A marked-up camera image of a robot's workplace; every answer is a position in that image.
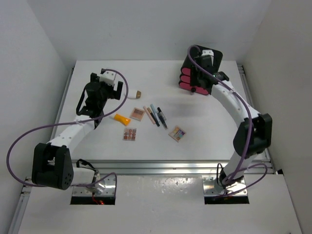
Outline white bottle gold cap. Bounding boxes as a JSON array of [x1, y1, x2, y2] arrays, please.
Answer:
[[124, 90, 142, 99]]

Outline black drawer cabinet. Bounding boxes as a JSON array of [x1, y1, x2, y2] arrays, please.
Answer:
[[190, 45, 223, 74]]

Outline orange makeup tube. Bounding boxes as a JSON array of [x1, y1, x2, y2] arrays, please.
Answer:
[[114, 114, 131, 126]]

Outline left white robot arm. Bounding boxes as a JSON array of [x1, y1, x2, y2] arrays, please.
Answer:
[[32, 69, 126, 190]]

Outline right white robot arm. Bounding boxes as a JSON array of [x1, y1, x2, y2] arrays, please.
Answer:
[[188, 55, 273, 188]]

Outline brown gold makeup pencil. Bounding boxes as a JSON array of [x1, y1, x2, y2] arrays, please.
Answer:
[[147, 108, 157, 122]]

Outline brown eyeshadow palette four pans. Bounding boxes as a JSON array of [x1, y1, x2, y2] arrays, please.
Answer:
[[130, 108, 145, 121]]

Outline peach concealer stick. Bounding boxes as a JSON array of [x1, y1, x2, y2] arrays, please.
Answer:
[[143, 106, 156, 124]]

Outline eyeshadow palette round brown pans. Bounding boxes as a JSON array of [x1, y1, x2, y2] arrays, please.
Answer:
[[123, 128, 137, 141]]

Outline light blue black pen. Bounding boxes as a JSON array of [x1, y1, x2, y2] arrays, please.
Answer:
[[150, 104, 160, 127]]

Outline black mascara tube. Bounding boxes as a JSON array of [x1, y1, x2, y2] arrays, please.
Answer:
[[157, 107, 168, 129]]

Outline colourful eyeshadow palette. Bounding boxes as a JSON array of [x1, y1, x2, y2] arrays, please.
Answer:
[[168, 126, 186, 142]]

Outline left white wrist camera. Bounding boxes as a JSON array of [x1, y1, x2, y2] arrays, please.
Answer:
[[99, 69, 117, 86]]

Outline aluminium frame rail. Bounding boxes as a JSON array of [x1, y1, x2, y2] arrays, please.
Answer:
[[41, 159, 276, 176]]

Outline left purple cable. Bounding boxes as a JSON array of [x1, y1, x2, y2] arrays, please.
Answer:
[[6, 69, 128, 188]]

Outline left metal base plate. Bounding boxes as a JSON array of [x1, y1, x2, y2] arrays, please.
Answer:
[[72, 175, 116, 196]]

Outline metal base plate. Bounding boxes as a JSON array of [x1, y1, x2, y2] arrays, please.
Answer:
[[202, 176, 248, 196], [72, 175, 116, 196]]

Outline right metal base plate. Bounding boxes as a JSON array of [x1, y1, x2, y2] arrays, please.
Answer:
[[202, 176, 248, 196]]

